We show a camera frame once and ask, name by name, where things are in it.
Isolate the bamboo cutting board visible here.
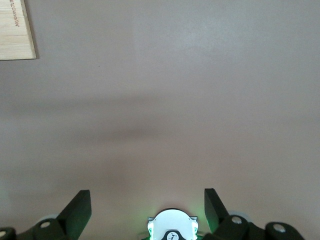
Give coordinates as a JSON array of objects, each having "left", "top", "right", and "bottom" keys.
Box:
[{"left": 0, "top": 0, "right": 40, "bottom": 61}]

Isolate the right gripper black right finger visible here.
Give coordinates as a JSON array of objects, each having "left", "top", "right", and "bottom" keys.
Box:
[{"left": 201, "top": 187, "right": 306, "bottom": 240}]

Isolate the brown table cover mat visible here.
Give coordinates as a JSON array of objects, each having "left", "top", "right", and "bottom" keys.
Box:
[{"left": 0, "top": 0, "right": 320, "bottom": 240}]

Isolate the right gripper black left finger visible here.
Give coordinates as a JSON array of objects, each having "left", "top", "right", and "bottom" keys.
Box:
[{"left": 0, "top": 189, "right": 92, "bottom": 240}]

